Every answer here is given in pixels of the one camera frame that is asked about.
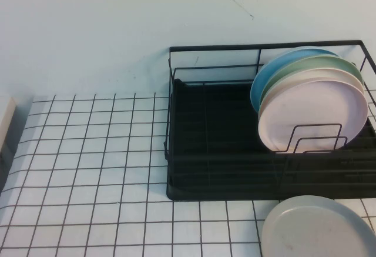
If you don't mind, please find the pink plate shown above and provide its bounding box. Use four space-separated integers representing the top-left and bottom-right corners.
257 79 369 154

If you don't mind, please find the blue plate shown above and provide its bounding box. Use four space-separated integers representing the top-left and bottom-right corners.
250 46 341 114

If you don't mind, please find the green plate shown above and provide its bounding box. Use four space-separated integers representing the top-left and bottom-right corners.
260 55 364 101

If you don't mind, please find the grey plate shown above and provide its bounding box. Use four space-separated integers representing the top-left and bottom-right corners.
260 195 376 257

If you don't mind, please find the black plastic drip tray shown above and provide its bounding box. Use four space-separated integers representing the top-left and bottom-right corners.
166 78 376 201

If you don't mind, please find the white grid pattern table mat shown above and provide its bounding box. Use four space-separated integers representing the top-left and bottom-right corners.
0 92 376 257

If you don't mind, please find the beige box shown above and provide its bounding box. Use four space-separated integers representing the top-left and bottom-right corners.
0 95 18 166

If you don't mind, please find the black wire dish rack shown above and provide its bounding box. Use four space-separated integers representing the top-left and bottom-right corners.
163 39 376 201

